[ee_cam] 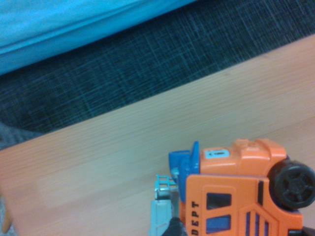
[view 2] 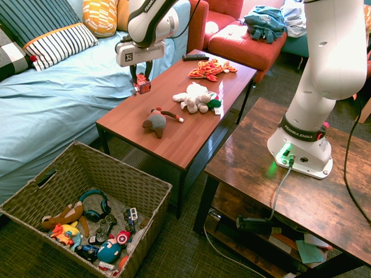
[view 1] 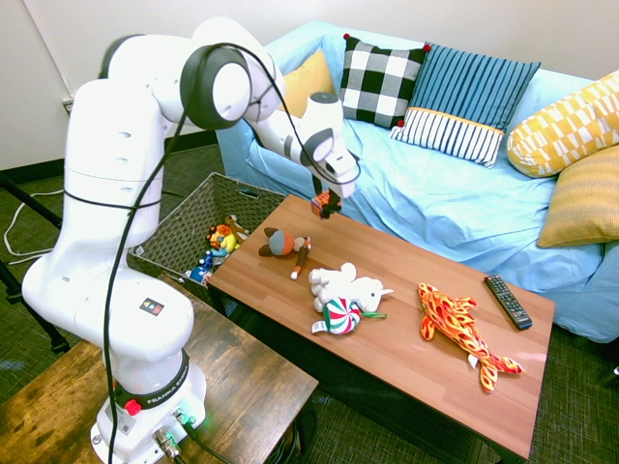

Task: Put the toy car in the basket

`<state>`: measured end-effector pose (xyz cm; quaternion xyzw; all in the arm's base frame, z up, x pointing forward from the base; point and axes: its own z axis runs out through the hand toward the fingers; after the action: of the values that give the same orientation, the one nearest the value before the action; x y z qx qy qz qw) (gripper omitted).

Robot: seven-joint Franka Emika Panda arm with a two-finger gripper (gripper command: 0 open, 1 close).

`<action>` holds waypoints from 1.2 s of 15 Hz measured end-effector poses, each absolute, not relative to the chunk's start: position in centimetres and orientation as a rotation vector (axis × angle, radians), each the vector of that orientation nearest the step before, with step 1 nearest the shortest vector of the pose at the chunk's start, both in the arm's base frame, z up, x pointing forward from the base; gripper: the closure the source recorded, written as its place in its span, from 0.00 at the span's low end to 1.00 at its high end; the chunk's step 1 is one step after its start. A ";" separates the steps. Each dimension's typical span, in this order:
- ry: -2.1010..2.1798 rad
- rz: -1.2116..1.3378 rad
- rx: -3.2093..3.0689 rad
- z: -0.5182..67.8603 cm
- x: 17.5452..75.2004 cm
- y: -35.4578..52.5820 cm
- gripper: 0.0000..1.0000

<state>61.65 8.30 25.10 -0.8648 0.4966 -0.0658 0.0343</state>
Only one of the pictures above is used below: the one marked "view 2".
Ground orange ball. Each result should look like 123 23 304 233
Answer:
118 254 130 272

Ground red-brown wooden coffee table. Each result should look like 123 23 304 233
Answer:
95 49 258 220

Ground woven wicker basket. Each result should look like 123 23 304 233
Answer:
0 141 173 278

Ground brown plush sloth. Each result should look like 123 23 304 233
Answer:
41 202 90 239

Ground black power box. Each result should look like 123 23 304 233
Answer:
235 215 282 236

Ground yellow plush toy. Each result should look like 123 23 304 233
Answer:
52 221 81 239

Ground orange toy robot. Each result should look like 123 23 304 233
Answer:
49 223 75 247

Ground white plush animal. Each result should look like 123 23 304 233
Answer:
172 82 210 114

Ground teal clothing pile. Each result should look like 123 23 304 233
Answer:
243 6 286 45

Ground red toy fire truck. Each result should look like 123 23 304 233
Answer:
130 72 152 97

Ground knitted grey brown monkey plush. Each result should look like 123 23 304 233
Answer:
141 106 185 140

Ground black game controller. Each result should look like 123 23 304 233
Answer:
88 214 118 244

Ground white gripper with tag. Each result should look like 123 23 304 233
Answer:
115 40 166 86

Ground orange flame plush toy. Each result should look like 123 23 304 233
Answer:
188 58 238 83

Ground red upholstered ottoman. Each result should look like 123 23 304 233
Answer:
208 20 288 84

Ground orange rectangular pillow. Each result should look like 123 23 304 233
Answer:
116 0 130 32

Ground bed with light blue sheet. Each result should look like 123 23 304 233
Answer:
0 0 192 205

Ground teal sofa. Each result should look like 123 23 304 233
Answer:
280 34 310 60

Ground white navy striped pillow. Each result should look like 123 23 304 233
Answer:
23 23 100 72

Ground green paper notebook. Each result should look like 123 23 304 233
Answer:
295 239 325 265

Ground red green white plush ball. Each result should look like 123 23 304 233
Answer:
205 91 223 115

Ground thick black cable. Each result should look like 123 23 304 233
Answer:
343 92 371 227

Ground red upholstered armchair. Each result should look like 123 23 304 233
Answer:
187 0 245 54

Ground blue white toy truck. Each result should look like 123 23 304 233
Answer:
122 207 139 234

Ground black white checked pillow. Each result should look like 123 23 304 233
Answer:
0 28 33 82

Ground white paper sheets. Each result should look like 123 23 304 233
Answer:
303 232 333 250

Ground black remote control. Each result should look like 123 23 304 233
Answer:
181 53 210 62

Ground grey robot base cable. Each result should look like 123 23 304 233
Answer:
265 156 295 221

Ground white crumpled clothing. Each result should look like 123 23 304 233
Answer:
280 0 308 39

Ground red white toy bus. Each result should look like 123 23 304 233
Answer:
98 261 121 277

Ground teal black headphones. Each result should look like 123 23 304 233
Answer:
78 189 112 224

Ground Captain America plush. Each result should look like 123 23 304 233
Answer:
97 229 132 264

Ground white floor cable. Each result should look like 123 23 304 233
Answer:
202 212 263 278

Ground rustic brown robot table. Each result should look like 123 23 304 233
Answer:
193 97 371 278

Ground yellow white patterned pillow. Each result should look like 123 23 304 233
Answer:
82 0 119 39

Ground teal striped large pillow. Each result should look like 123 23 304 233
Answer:
0 0 83 49

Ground blue black toy car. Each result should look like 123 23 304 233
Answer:
74 244 100 264

